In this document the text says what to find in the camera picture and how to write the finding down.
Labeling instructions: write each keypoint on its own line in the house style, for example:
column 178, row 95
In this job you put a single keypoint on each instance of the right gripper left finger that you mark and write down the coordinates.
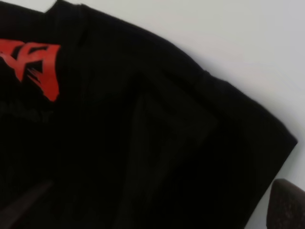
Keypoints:
column 12, row 213

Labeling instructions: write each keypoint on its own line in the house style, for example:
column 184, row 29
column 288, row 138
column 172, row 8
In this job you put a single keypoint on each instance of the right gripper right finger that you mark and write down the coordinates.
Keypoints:
column 286, row 208

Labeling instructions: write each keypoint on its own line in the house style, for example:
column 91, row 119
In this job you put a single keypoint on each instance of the black printed t-shirt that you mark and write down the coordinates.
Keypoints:
column 132, row 132

